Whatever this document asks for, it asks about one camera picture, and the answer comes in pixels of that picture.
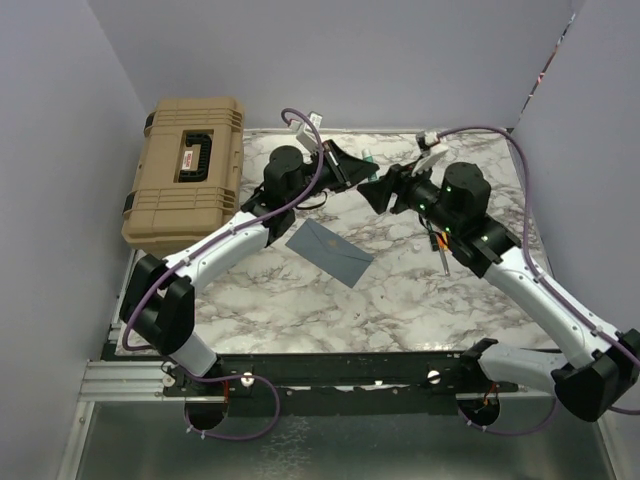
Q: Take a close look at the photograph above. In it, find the grey paper envelope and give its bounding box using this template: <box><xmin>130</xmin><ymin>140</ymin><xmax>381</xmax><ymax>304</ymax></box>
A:
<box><xmin>286</xmin><ymin>219</ymin><xmax>374</xmax><ymax>288</ymax></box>

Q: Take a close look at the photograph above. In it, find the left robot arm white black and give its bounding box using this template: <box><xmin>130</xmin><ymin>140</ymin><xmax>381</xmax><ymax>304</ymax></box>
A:
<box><xmin>119</xmin><ymin>140</ymin><xmax>379</xmax><ymax>395</ymax></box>

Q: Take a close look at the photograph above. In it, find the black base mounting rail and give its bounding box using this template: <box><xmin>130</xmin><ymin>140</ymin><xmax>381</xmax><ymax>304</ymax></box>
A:
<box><xmin>99</xmin><ymin>342</ymin><xmax>521</xmax><ymax>419</ymax></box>

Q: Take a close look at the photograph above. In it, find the orange handled metal tool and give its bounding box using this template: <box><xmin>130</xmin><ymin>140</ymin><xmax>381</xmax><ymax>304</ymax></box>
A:
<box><xmin>438</xmin><ymin>240</ymin><xmax>450</xmax><ymax>276</ymax></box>

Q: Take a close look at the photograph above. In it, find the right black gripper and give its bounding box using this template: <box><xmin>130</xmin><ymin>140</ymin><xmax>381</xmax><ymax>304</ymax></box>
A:
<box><xmin>356</xmin><ymin>156</ymin><xmax>459</xmax><ymax>236</ymax></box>

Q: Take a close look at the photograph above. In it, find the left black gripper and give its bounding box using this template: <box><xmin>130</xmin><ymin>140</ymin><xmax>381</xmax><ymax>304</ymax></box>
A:
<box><xmin>288</xmin><ymin>139</ymin><xmax>378</xmax><ymax>209</ymax></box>

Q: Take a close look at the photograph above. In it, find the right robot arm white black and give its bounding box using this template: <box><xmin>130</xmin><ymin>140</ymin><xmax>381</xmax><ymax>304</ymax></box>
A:
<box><xmin>357</xmin><ymin>162</ymin><xmax>639</xmax><ymax>422</ymax></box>

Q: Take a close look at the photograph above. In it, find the tan plastic tool case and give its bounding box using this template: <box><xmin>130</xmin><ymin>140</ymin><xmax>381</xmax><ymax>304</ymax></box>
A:
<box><xmin>121</xmin><ymin>97</ymin><xmax>244</xmax><ymax>258</ymax></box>

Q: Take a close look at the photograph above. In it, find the green white glue stick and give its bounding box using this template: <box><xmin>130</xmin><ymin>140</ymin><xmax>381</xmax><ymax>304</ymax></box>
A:
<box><xmin>361</xmin><ymin>149</ymin><xmax>378</xmax><ymax>182</ymax></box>

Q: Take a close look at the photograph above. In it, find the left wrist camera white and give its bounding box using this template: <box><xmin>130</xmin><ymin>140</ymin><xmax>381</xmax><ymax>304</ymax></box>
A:
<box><xmin>289</xmin><ymin>111</ymin><xmax>323</xmax><ymax>154</ymax></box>

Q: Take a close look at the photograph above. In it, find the purple cable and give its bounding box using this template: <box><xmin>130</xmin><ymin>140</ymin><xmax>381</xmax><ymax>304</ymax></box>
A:
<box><xmin>122</xmin><ymin>107</ymin><xmax>324</xmax><ymax>442</ymax></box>
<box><xmin>424</xmin><ymin>124</ymin><xmax>640</xmax><ymax>437</ymax></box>

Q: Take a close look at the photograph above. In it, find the green handled screwdriver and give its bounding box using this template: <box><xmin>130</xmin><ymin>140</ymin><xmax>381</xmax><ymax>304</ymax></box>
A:
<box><xmin>426</xmin><ymin>222</ymin><xmax>439</xmax><ymax>252</ymax></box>

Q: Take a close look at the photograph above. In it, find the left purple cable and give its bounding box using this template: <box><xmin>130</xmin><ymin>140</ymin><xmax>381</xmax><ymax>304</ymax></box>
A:
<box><xmin>122</xmin><ymin>107</ymin><xmax>324</xmax><ymax>442</ymax></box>

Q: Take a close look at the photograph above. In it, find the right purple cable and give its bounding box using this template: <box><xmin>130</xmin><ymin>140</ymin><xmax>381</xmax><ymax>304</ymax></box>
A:
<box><xmin>424</xmin><ymin>124</ymin><xmax>640</xmax><ymax>437</ymax></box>

